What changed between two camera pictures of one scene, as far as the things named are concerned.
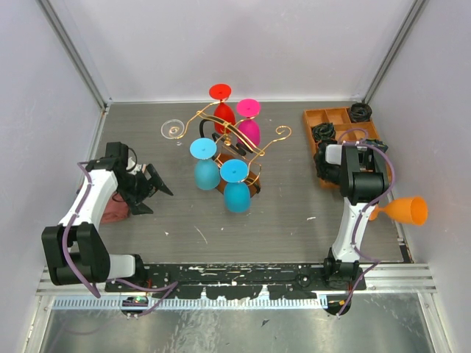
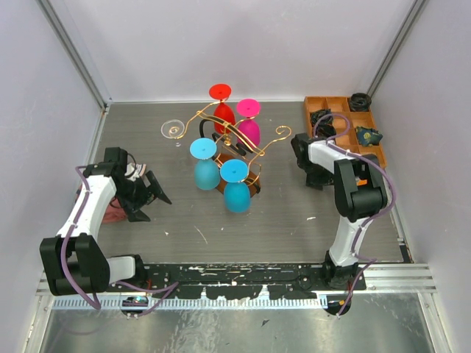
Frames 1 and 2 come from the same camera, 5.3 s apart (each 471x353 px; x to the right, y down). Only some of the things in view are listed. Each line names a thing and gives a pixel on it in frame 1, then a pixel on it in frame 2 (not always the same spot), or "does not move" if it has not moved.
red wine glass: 221,91 does not move
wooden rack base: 254,179 does not move
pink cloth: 115,209 does not move
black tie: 360,112 → 360,102
